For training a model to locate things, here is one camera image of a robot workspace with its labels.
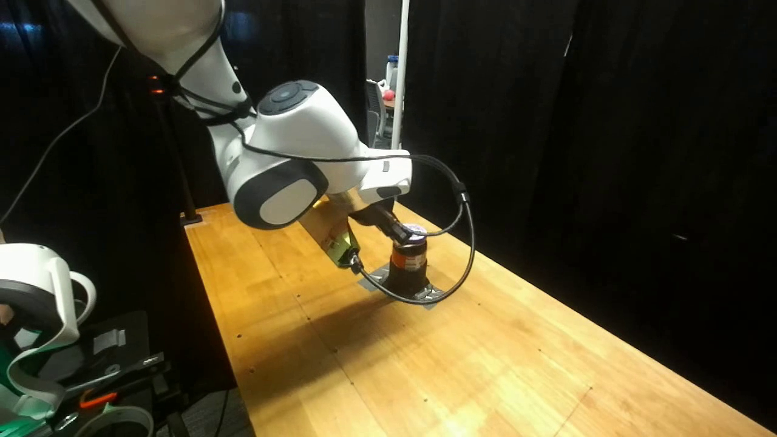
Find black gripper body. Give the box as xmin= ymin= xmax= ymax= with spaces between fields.
xmin=352 ymin=204 xmax=403 ymax=238

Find dark bottle with orange label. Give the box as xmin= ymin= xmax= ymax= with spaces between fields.
xmin=384 ymin=238 xmax=429 ymax=299

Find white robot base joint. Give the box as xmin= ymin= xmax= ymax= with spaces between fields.
xmin=0 ymin=243 xmax=97 ymax=397

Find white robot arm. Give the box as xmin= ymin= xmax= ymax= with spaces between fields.
xmin=67 ymin=0 xmax=413 ymax=240

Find grey tape patch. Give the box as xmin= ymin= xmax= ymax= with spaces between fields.
xmin=359 ymin=266 xmax=443 ymax=307

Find white vertical pole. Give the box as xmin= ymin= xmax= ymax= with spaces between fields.
xmin=391 ymin=0 xmax=409 ymax=151

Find black curtain backdrop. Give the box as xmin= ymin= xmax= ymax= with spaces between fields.
xmin=406 ymin=0 xmax=777 ymax=424

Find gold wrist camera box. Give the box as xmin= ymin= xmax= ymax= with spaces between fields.
xmin=301 ymin=202 xmax=359 ymax=270

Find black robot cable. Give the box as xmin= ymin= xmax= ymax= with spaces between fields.
xmin=95 ymin=0 xmax=478 ymax=305

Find orange handled tool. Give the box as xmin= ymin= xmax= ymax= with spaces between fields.
xmin=78 ymin=390 xmax=118 ymax=409

